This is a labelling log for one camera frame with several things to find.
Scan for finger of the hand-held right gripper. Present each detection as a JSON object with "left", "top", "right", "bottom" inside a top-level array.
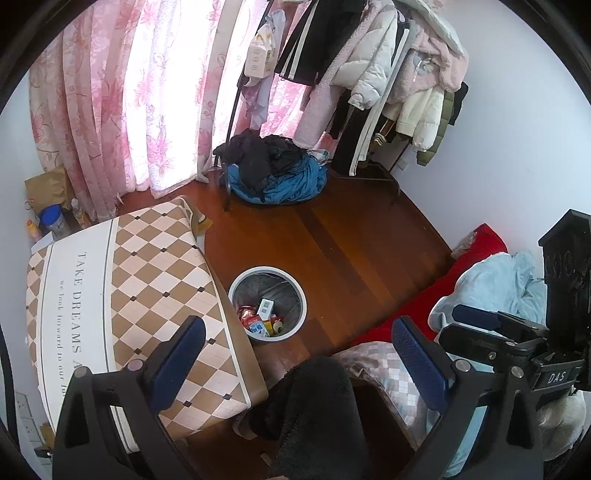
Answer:
[
  {"left": 438, "top": 324, "right": 541, "bottom": 370},
  {"left": 451, "top": 304, "right": 549, "bottom": 335}
]

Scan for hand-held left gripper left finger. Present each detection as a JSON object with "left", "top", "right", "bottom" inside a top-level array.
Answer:
[{"left": 52, "top": 315, "right": 208, "bottom": 480}]

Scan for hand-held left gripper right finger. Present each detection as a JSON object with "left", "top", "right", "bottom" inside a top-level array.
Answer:
[{"left": 392, "top": 315, "right": 546, "bottom": 480}]

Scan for white round trash bin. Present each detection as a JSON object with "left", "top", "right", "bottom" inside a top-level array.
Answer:
[{"left": 228, "top": 266, "right": 308, "bottom": 346}]

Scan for person's right forearm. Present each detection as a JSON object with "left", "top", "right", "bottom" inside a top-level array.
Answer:
[{"left": 536, "top": 390, "right": 589, "bottom": 450}]

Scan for checkered pillow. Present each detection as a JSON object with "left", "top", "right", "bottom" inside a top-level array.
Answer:
[{"left": 332, "top": 342, "right": 490, "bottom": 467}]

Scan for light blue cloth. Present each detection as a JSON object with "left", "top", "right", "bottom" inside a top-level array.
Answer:
[{"left": 429, "top": 251, "right": 550, "bottom": 333}]

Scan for red blanket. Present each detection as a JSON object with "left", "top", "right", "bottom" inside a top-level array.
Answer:
[{"left": 351, "top": 224, "right": 509, "bottom": 347}]

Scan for checkered tablecloth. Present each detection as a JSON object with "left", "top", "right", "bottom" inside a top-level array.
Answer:
[{"left": 25, "top": 196, "right": 269, "bottom": 455}]

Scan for person's leg black fleece pants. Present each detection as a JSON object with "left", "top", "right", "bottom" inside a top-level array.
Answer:
[{"left": 233, "top": 357, "right": 375, "bottom": 480}]

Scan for brown cardboard piece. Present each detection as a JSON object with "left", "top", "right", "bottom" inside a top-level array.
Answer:
[{"left": 191, "top": 210, "right": 212, "bottom": 238}]

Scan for white power strip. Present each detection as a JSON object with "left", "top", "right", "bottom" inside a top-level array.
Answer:
[{"left": 14, "top": 391, "right": 42, "bottom": 446}]

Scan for black clothes rack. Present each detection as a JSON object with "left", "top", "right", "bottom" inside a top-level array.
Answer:
[{"left": 224, "top": 0, "right": 404, "bottom": 213}]

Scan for clear plastic bottle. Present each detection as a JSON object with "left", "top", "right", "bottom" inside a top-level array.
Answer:
[{"left": 69, "top": 198, "right": 90, "bottom": 229}]

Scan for olive green jacket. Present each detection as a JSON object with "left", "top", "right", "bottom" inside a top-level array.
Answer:
[{"left": 416, "top": 90, "right": 458, "bottom": 166}]

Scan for blue-lid jar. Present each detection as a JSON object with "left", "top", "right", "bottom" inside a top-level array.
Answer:
[{"left": 39, "top": 204, "right": 65, "bottom": 241}]

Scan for cream fleece jacket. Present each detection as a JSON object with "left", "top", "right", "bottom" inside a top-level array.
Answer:
[{"left": 397, "top": 85, "right": 446, "bottom": 151}]

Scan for blue cloth pile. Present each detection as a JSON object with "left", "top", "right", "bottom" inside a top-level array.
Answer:
[{"left": 228, "top": 154, "right": 328, "bottom": 205}]

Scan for black clothes pile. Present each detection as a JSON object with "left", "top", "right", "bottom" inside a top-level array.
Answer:
[{"left": 213, "top": 129, "right": 305, "bottom": 190}]

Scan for black white-striped pants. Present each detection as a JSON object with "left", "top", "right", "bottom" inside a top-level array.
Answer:
[{"left": 330, "top": 92, "right": 384, "bottom": 176}]

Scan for brown paper bag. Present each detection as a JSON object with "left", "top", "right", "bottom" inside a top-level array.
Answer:
[{"left": 24, "top": 167, "right": 70, "bottom": 210}]

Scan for pink fleece robe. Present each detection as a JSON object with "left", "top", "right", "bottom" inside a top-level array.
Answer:
[{"left": 402, "top": 28, "right": 467, "bottom": 93}]

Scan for pink fluffy coat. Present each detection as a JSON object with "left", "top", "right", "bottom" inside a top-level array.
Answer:
[{"left": 295, "top": 78, "right": 352, "bottom": 151}]

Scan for pink floral curtain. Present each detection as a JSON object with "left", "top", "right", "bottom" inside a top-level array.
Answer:
[{"left": 28, "top": 0, "right": 315, "bottom": 222}]

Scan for lilac hanging garment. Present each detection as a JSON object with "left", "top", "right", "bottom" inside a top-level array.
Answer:
[{"left": 240, "top": 9, "right": 278, "bottom": 132}]

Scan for white puffer jacket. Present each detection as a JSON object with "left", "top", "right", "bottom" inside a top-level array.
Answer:
[{"left": 330, "top": 0, "right": 416, "bottom": 109}]

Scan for black white-striped jacket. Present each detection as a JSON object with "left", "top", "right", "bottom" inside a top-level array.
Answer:
[{"left": 274, "top": 0, "right": 365, "bottom": 86}]

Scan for cream printed hanging bag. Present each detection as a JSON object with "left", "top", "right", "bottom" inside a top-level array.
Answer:
[{"left": 244, "top": 21, "right": 278, "bottom": 79}]

